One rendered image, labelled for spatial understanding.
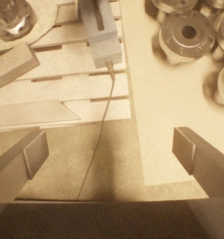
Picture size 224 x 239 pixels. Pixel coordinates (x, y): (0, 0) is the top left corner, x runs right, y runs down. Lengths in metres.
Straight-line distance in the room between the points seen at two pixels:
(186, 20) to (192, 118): 0.51
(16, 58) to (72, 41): 0.30
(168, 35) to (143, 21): 0.37
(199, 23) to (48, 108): 0.84
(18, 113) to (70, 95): 0.28
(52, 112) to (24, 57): 0.31
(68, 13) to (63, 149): 0.79
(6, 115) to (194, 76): 1.08
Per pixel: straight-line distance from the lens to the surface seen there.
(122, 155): 0.98
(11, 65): 1.00
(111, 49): 0.84
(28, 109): 0.95
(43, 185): 1.10
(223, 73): 0.92
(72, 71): 0.95
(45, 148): 0.17
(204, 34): 0.97
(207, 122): 1.10
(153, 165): 0.99
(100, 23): 0.81
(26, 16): 1.16
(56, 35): 1.08
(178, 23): 0.96
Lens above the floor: 0.98
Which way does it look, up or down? 82 degrees down
